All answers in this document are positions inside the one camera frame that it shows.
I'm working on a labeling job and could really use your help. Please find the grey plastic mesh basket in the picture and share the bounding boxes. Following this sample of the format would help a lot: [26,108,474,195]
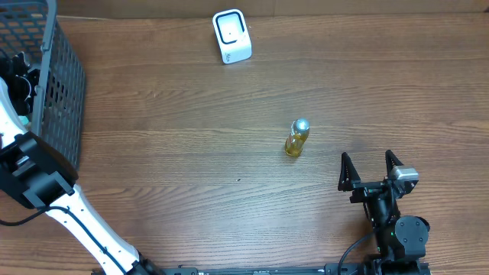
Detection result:
[1,0,86,168]

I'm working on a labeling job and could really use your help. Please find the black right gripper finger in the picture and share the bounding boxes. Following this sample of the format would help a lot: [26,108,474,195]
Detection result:
[385,150,403,178]
[338,152,361,192]

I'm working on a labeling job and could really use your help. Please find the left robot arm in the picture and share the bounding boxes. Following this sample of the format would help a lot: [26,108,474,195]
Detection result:
[1,52,162,274]

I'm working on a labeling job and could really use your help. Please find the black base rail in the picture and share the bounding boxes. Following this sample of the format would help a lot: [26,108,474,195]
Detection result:
[161,263,432,275]

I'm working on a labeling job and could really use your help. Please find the white barcode scanner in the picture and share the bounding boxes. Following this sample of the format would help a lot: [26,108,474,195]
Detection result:
[212,8,252,64]

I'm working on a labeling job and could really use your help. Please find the yellow oil bottle silver cap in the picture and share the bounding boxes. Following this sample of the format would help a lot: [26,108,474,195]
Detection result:
[284,118,310,157]

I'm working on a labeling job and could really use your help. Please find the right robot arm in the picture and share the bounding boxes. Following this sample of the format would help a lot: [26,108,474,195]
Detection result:
[336,150,431,275]

